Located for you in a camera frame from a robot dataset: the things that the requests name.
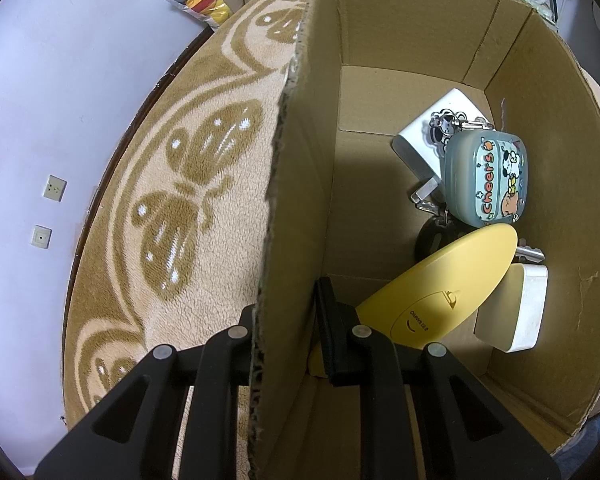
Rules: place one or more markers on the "silver key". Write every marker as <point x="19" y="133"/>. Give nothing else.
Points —
<point x="530" y="254"/>

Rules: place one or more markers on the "black key fob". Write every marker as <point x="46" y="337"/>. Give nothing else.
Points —
<point x="432" y="237"/>

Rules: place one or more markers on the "cartoon print earbud case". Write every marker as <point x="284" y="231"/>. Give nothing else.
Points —
<point x="472" y="180"/>

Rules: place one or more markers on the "white plug charger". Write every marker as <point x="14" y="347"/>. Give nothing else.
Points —
<point x="417" y="145"/>

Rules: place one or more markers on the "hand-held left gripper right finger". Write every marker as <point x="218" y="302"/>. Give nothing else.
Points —
<point x="332" y="345"/>

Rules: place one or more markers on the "small white rectangular case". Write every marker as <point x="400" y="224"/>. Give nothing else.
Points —
<point x="517" y="310"/>

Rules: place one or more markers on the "round-hole wall socket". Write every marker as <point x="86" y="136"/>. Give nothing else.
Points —
<point x="40" y="236"/>

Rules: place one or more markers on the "beige butterfly pattern rug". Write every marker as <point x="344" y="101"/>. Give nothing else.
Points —
<point x="152" y="87"/>

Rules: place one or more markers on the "yellow oval plastic case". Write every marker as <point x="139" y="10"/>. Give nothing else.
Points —
<point x="440" y="285"/>

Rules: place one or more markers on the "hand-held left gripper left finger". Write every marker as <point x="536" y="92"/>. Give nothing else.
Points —
<point x="242" y="355"/>

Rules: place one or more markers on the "brown cardboard box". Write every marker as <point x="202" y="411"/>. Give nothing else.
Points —
<point x="380" y="25"/>

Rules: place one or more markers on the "three-hole wall socket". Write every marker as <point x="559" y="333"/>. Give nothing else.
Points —
<point x="55" y="188"/>

